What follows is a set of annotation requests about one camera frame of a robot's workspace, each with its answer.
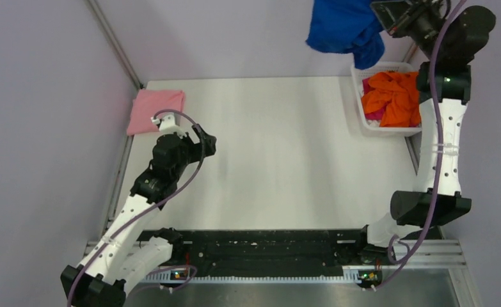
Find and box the left corner frame post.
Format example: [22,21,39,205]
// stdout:
[83,0,143,90]

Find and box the white plastic laundry basket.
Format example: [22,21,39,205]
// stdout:
[350,61,422,138]

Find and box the aluminium frame rail front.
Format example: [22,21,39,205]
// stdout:
[84,239,467,285]

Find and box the folded pink t shirt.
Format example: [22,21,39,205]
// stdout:
[126,89,186,136]

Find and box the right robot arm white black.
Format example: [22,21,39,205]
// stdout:
[354,1,497,264]

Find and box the orange t shirt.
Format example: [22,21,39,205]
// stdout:
[362,72,421,127]

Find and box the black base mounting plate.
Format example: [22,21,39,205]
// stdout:
[136,228,390,278]

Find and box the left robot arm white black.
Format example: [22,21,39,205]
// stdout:
[60,124,217,306]

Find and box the right corner frame post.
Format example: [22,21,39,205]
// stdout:
[402,42,419,63]

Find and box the corner frame post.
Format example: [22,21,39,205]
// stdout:
[83,0,143,90]
[402,42,419,63]

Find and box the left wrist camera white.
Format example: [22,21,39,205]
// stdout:
[151,113,184,136]

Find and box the magenta garment in basket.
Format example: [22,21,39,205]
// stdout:
[362,77,385,121]

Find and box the blue printed t shirt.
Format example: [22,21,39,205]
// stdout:
[306,0,385,70]

